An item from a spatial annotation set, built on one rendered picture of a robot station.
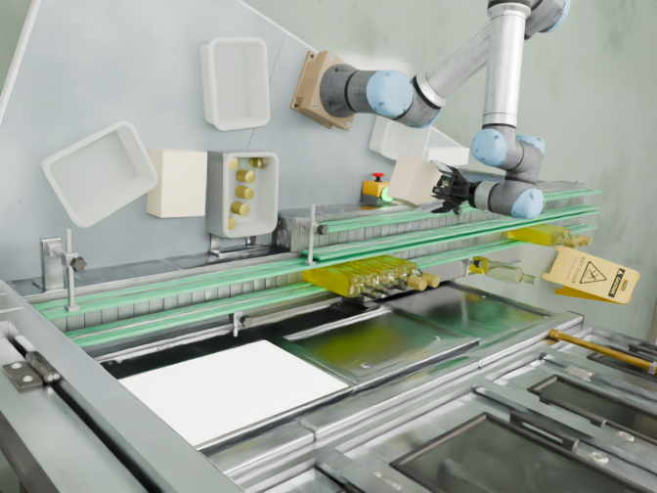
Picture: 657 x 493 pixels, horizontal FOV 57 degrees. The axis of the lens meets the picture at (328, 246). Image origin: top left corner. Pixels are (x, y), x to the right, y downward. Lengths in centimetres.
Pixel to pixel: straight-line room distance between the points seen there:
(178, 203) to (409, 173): 61
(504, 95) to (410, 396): 70
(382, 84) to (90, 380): 119
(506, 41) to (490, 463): 89
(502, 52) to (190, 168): 78
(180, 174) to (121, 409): 103
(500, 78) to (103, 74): 89
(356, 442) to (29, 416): 77
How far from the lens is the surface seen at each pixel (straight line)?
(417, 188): 166
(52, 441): 57
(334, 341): 160
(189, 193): 155
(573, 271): 496
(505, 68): 144
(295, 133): 182
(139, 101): 156
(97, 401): 59
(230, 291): 162
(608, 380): 172
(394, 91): 164
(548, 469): 130
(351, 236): 186
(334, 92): 173
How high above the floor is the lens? 215
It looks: 45 degrees down
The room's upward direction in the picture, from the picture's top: 108 degrees clockwise
